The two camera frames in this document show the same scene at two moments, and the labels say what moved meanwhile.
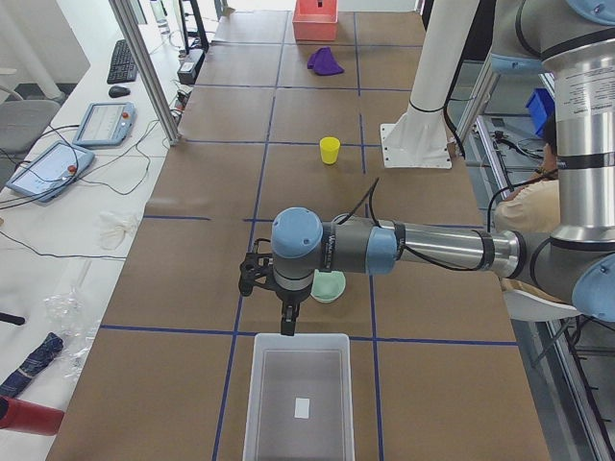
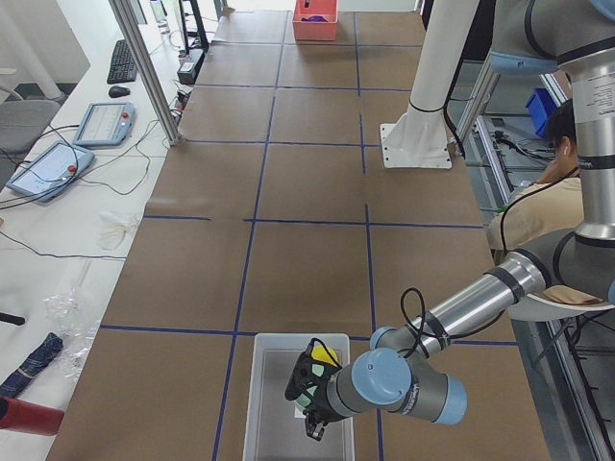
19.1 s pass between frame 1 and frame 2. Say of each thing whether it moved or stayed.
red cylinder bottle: stayed
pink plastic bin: stayed
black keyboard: stayed
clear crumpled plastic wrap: stayed
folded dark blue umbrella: stayed
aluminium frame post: stayed
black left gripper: moved
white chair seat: stayed
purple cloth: moved
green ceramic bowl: moved
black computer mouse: stayed
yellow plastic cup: moved
